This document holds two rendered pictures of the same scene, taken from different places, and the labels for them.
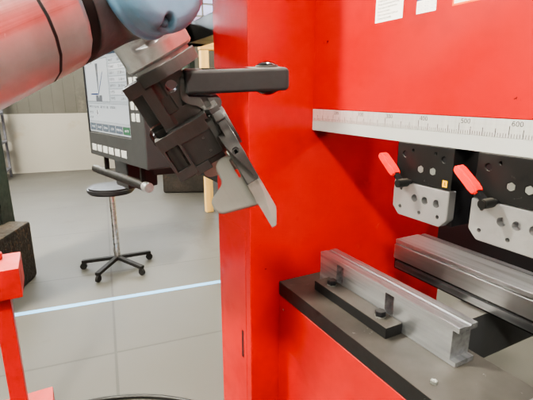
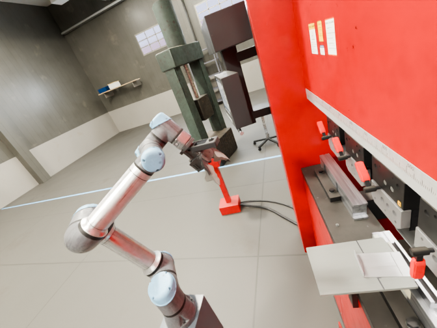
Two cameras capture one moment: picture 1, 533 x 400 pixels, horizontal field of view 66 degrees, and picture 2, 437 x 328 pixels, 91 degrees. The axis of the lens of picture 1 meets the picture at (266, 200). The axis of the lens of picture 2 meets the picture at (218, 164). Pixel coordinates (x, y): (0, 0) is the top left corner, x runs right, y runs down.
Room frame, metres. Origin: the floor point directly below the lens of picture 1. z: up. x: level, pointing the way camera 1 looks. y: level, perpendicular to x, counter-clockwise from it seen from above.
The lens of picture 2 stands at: (-0.08, -0.53, 1.74)
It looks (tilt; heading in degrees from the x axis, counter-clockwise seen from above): 25 degrees down; 44
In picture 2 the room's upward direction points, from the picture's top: 21 degrees counter-clockwise
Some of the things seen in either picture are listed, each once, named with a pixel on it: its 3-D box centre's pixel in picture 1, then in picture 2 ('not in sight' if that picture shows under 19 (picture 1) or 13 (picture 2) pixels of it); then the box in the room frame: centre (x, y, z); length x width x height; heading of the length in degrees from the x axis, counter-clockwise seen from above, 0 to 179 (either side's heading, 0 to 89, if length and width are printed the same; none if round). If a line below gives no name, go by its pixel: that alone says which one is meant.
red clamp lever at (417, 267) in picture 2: not in sight; (421, 263); (0.35, -0.59, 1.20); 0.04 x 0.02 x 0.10; 118
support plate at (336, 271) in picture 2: not in sight; (353, 265); (0.45, -0.44, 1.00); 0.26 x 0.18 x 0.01; 118
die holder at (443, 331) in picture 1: (383, 296); (339, 181); (1.01, -0.31, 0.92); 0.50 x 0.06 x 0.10; 28
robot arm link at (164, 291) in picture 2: not in sight; (165, 291); (0.11, 0.23, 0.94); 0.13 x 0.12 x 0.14; 55
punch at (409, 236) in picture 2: not in sight; (406, 229); (0.52, -0.57, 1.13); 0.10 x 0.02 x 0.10; 28
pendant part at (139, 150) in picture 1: (128, 101); (231, 97); (1.33, 0.43, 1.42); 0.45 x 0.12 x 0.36; 41
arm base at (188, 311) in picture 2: not in sight; (177, 307); (0.11, 0.22, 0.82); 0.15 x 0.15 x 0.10
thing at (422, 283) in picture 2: not in sight; (411, 270); (0.49, -0.59, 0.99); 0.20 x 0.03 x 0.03; 28
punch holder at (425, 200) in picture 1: (434, 181); (343, 135); (0.89, -0.37, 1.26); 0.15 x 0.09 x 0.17; 28
